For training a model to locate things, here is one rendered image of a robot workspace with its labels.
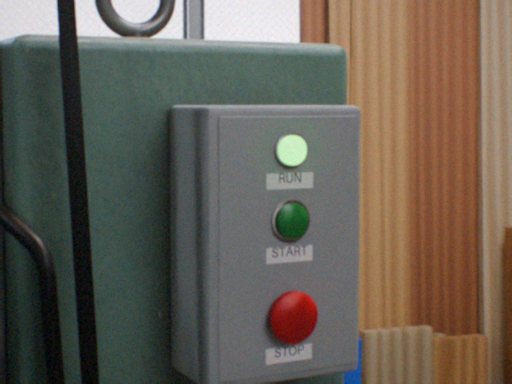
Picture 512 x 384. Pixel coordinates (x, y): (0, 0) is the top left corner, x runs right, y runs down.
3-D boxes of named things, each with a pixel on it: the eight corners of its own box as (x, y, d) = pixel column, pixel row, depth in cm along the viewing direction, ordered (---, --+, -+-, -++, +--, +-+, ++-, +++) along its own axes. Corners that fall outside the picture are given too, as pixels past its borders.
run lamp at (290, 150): (274, 168, 54) (274, 132, 53) (305, 167, 54) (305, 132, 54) (280, 168, 53) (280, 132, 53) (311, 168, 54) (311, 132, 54)
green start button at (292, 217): (270, 242, 54) (270, 200, 54) (308, 239, 55) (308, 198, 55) (276, 244, 53) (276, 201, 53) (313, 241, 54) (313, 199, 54)
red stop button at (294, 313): (266, 344, 54) (266, 292, 54) (312, 337, 56) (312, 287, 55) (274, 348, 53) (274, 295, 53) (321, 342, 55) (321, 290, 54)
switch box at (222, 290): (168, 367, 58) (167, 105, 57) (310, 348, 63) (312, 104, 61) (209, 395, 53) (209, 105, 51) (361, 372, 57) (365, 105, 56)
